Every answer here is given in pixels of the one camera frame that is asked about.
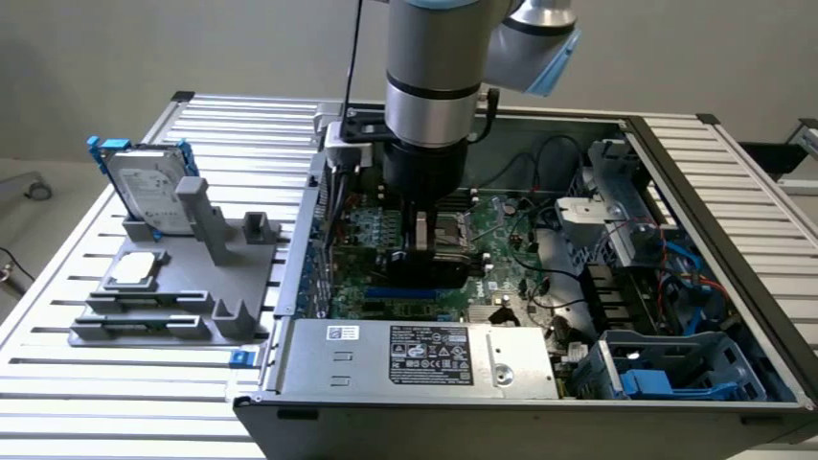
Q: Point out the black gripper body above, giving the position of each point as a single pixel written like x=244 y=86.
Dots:
x=425 y=167

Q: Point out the black graphics card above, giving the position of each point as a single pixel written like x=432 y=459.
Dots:
x=425 y=270

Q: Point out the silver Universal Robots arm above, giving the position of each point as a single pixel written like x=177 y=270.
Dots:
x=434 y=57

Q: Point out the CPU socket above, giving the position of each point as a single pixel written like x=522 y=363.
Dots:
x=462 y=229

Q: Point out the black RAM slots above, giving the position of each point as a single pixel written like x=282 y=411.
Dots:
x=466 y=200

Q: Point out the green motherboard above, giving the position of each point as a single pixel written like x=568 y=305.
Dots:
x=505 y=268

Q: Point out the blue expansion slot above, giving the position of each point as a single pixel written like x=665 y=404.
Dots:
x=416 y=293

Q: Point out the silver drive cage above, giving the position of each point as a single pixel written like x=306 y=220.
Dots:
x=614 y=211

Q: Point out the silver power supply unit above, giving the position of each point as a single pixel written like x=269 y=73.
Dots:
x=409 y=357

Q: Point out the black fan shroud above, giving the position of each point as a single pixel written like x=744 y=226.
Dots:
x=617 y=297

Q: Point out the grey parts rack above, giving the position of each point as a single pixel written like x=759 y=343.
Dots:
x=186 y=292

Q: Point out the blue plastic clip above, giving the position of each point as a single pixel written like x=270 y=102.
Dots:
x=242 y=358

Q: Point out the silver hard disk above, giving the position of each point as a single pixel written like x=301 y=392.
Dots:
x=147 y=189

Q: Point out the open black PC case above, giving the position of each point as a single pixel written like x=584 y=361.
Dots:
x=512 y=426

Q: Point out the silver CPU chip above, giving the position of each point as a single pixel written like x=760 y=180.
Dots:
x=133 y=268

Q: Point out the blue disk bay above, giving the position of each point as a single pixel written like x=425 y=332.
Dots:
x=672 y=364

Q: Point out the grey caster wheel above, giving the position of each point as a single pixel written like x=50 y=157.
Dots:
x=39 y=188

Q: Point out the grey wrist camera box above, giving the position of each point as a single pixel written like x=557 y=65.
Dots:
x=349 y=151

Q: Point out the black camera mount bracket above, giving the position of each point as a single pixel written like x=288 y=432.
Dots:
x=365 y=125

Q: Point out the blue disk carrier frame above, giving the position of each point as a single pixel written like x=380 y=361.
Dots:
x=114 y=144

